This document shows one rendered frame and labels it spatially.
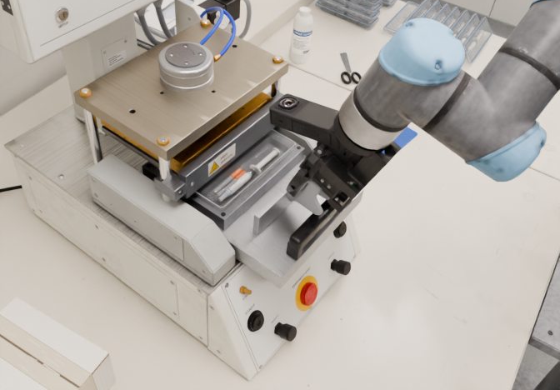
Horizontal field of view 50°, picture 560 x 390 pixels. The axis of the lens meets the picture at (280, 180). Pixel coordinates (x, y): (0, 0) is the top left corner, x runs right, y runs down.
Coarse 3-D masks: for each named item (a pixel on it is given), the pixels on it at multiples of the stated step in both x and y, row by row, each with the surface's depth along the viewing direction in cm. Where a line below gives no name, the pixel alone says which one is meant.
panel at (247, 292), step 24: (336, 240) 106; (312, 264) 101; (240, 288) 88; (264, 288) 92; (288, 288) 97; (240, 312) 89; (264, 312) 93; (288, 312) 98; (264, 336) 94; (264, 360) 95
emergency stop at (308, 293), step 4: (308, 284) 100; (312, 284) 100; (304, 288) 99; (308, 288) 100; (312, 288) 101; (316, 288) 101; (304, 292) 99; (308, 292) 100; (312, 292) 101; (316, 292) 101; (300, 296) 99; (304, 296) 99; (308, 296) 100; (312, 296) 101; (316, 296) 102; (300, 300) 100; (304, 300) 99; (308, 300) 100; (312, 300) 101; (304, 304) 100; (308, 304) 100
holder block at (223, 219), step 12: (288, 156) 94; (300, 156) 96; (144, 168) 90; (276, 168) 92; (288, 168) 95; (264, 180) 90; (276, 180) 93; (240, 192) 88; (252, 192) 88; (264, 192) 91; (192, 204) 87; (204, 204) 86; (240, 204) 86; (252, 204) 90; (216, 216) 85; (228, 216) 85
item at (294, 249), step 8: (336, 200) 87; (328, 208) 85; (312, 216) 84; (320, 216) 84; (328, 216) 85; (304, 224) 83; (312, 224) 83; (320, 224) 84; (296, 232) 82; (304, 232) 82; (312, 232) 83; (296, 240) 81; (304, 240) 82; (288, 248) 83; (296, 248) 82; (296, 256) 83
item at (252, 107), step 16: (256, 96) 94; (240, 112) 91; (112, 128) 89; (224, 128) 88; (128, 144) 89; (192, 144) 85; (208, 144) 86; (176, 160) 83; (192, 160) 84; (176, 176) 85
